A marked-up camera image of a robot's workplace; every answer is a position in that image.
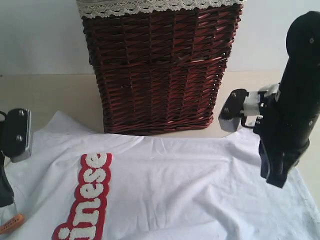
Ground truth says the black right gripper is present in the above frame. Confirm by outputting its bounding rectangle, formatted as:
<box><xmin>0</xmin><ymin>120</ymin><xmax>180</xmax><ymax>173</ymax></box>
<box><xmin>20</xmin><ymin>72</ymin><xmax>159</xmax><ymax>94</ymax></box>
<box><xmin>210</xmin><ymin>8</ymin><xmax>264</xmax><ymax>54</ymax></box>
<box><xmin>258</xmin><ymin>132</ymin><xmax>310</xmax><ymax>188</ymax></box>

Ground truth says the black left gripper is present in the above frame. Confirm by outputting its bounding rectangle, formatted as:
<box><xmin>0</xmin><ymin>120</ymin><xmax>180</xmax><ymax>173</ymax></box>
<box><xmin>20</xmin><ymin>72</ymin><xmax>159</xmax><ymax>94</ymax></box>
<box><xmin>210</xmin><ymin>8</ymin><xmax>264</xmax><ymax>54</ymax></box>
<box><xmin>0</xmin><ymin>151</ymin><xmax>14</xmax><ymax>208</ymax></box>

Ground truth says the white t-shirt with red lettering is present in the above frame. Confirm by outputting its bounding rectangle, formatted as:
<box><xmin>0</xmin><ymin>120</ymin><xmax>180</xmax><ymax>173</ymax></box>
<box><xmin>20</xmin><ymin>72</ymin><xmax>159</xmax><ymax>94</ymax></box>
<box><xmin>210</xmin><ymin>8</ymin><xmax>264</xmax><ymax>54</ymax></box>
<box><xmin>0</xmin><ymin>111</ymin><xmax>320</xmax><ymax>240</ymax></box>

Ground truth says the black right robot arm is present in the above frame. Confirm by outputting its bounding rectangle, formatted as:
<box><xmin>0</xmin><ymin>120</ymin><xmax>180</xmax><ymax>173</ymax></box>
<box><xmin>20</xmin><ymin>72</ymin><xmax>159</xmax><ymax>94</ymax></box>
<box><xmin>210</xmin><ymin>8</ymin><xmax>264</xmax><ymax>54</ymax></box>
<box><xmin>254</xmin><ymin>11</ymin><xmax>320</xmax><ymax>188</ymax></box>

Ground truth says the dark brown wicker basket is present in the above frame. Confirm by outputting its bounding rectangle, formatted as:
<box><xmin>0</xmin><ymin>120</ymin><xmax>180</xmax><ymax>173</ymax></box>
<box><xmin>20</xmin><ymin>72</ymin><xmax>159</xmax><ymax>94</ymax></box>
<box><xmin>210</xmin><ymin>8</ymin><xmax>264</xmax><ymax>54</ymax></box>
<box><xmin>82</xmin><ymin>3</ymin><xmax>243</xmax><ymax>136</ymax></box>

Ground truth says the grey floral basket liner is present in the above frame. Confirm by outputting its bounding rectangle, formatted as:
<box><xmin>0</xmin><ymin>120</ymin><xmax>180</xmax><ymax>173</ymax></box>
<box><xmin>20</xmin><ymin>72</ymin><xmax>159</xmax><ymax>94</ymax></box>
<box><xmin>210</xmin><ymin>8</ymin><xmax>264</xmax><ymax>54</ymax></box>
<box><xmin>76</xmin><ymin>0</ymin><xmax>244</xmax><ymax>19</ymax></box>

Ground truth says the orange neck label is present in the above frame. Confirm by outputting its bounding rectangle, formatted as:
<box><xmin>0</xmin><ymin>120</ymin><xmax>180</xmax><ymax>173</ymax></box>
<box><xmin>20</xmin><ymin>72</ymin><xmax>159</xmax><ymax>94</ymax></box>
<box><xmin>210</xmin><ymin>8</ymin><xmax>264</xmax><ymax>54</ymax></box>
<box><xmin>0</xmin><ymin>213</ymin><xmax>25</xmax><ymax>235</ymax></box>

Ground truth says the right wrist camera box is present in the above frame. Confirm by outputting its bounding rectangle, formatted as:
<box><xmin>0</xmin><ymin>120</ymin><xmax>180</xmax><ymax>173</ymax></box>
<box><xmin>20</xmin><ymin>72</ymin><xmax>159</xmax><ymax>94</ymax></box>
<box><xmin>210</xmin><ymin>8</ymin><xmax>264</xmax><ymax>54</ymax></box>
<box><xmin>218</xmin><ymin>83</ymin><xmax>280</xmax><ymax>132</ymax></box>

